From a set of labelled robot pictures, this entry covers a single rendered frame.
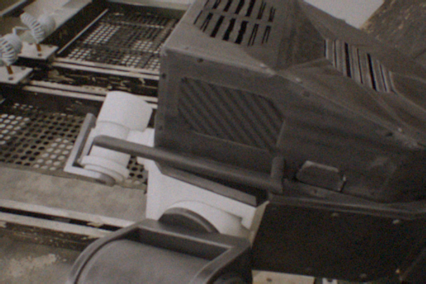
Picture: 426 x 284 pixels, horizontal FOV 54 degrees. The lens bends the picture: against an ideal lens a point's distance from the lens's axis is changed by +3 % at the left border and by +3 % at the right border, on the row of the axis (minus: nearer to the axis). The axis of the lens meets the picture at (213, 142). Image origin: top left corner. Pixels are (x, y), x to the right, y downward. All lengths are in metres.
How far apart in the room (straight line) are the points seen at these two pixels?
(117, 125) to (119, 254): 0.22
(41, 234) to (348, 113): 0.85
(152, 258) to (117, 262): 0.03
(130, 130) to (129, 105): 0.03
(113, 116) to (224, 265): 0.29
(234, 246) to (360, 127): 0.15
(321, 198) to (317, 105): 0.10
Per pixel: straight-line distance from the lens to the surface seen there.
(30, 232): 1.09
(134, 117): 0.56
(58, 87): 1.54
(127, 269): 0.37
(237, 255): 0.35
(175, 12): 2.22
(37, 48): 1.72
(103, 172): 0.55
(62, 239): 1.06
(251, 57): 0.37
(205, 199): 0.41
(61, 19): 2.00
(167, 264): 0.35
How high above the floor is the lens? 1.41
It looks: 11 degrees down
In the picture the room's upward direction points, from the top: 58 degrees counter-clockwise
